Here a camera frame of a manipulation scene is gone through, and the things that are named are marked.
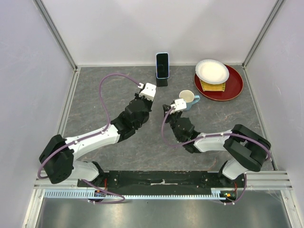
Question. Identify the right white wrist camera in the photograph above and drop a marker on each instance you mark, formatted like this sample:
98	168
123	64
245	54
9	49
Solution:
179	104

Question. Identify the phone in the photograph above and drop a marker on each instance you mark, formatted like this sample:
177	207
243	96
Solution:
162	65

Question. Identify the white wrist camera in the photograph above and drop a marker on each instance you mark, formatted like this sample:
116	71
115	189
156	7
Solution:
147	90
179	104

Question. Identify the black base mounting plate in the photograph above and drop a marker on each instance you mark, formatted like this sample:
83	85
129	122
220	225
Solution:
123	182

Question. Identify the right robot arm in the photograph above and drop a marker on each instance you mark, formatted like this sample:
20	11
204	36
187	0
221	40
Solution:
248	149

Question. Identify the black folding phone stand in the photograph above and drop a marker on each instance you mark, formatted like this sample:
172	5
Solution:
161	81

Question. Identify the white paper plate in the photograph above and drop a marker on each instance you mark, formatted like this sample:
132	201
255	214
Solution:
212	71

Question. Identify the yellow sponge cloth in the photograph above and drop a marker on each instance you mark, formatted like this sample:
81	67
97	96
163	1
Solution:
212	87

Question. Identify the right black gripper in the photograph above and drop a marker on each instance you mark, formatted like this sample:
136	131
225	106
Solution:
166	109

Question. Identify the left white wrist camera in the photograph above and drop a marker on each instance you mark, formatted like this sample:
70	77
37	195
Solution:
147	90

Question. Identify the red round tray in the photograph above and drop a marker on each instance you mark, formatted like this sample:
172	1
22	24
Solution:
233	88

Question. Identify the grey cable duct rail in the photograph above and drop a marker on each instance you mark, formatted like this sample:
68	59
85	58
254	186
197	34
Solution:
91	194

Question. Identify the light blue mug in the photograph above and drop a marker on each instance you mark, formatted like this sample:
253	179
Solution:
189	97

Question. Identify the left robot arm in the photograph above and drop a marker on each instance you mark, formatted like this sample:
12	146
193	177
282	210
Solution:
59	159

